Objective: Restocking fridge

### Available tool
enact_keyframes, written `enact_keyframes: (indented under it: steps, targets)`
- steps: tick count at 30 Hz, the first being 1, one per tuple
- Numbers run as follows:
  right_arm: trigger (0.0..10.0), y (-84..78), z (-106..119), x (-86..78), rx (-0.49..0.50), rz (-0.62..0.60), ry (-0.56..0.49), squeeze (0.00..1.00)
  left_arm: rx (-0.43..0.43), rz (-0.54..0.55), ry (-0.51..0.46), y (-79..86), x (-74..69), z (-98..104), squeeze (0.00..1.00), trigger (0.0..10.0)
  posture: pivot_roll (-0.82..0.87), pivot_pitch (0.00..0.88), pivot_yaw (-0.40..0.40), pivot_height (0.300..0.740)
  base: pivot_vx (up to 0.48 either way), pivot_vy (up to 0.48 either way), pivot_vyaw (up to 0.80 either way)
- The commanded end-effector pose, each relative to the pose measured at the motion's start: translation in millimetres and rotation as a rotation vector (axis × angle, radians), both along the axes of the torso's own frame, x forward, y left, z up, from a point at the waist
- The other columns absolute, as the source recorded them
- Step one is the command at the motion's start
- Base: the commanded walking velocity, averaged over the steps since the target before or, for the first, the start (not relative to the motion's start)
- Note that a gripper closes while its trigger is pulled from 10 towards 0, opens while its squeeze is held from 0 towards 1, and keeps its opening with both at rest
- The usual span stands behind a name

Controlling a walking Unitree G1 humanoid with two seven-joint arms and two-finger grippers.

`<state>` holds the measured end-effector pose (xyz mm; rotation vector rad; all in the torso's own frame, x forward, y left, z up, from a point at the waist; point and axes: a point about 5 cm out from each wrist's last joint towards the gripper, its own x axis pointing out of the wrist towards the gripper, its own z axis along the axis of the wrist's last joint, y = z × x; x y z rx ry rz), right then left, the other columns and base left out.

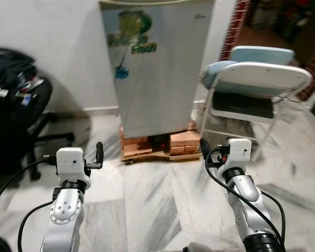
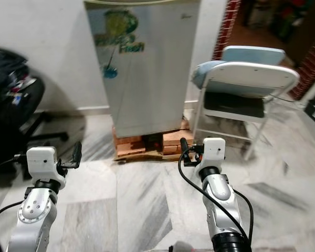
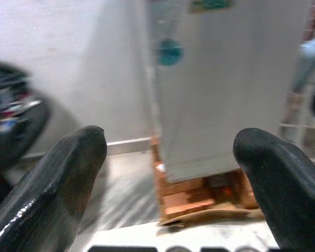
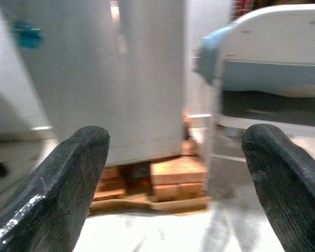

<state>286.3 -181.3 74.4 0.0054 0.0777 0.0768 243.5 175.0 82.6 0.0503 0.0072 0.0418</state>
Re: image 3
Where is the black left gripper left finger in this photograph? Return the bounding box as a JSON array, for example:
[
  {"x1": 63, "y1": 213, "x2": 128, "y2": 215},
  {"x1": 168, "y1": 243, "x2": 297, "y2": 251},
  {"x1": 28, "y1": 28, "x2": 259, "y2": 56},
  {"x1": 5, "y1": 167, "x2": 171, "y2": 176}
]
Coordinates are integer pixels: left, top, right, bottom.
[{"x1": 0, "y1": 125, "x2": 108, "y2": 252}]

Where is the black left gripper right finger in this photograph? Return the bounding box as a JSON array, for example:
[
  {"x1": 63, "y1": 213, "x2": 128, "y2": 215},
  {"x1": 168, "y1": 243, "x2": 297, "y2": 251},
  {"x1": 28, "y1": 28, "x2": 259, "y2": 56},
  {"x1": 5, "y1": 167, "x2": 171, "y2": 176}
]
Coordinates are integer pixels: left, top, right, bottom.
[{"x1": 233, "y1": 128, "x2": 315, "y2": 252}]

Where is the orange brick fridge stand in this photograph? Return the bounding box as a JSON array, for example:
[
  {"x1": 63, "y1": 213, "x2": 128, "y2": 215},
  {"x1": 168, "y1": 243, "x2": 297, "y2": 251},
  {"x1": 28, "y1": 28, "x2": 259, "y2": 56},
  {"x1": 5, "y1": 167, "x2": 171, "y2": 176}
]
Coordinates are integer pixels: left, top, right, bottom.
[{"x1": 151, "y1": 136, "x2": 260, "y2": 224}]

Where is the white fridge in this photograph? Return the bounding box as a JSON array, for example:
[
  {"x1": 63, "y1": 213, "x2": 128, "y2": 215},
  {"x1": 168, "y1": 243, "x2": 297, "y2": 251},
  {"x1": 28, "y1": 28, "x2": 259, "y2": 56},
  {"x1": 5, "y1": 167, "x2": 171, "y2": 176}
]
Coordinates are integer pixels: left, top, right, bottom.
[{"x1": 146, "y1": 0, "x2": 315, "y2": 183}]

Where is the black round bin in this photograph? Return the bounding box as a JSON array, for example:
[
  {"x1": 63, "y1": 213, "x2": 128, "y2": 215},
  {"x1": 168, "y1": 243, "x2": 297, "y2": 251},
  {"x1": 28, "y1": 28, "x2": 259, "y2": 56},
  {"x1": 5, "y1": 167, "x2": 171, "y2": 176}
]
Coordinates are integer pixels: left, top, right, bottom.
[{"x1": 0, "y1": 60, "x2": 50, "y2": 179}]

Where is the brown cardboard sheet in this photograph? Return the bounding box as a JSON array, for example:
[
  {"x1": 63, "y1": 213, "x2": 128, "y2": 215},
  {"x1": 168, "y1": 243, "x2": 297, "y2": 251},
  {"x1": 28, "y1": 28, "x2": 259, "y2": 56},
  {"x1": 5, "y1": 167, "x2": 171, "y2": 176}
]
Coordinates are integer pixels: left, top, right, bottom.
[{"x1": 159, "y1": 208, "x2": 265, "y2": 228}]

